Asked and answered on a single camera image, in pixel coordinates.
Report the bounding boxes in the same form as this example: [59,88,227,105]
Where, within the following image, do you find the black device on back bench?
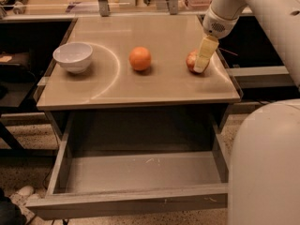
[0,0,28,14]

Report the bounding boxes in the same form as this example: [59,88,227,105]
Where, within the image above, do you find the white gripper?
[193,6,238,73]

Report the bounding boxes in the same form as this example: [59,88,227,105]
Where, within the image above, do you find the orange fruit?
[128,47,152,71]

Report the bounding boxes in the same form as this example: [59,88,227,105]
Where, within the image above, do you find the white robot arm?
[202,0,300,225]

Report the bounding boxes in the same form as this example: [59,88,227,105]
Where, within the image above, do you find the white shoe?
[9,186,40,225]

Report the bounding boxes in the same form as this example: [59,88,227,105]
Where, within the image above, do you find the red apple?
[186,50,210,74]

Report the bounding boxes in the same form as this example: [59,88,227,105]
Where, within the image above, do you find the open grey top drawer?
[27,106,228,220]

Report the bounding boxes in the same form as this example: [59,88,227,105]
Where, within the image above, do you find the white bowl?
[52,42,93,74]

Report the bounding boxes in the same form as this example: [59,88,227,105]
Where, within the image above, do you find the grey cabinet with beige top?
[33,14,244,143]

